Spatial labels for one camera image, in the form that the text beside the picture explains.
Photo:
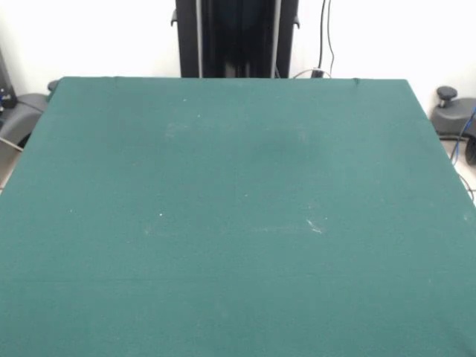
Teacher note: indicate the dark green table cloth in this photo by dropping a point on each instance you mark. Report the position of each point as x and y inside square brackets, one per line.
[238, 223]

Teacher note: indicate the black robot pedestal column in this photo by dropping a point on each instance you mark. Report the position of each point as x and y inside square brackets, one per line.
[238, 37]

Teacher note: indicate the grey pedestal foot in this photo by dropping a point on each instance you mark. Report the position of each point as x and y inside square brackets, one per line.
[451, 119]
[22, 111]

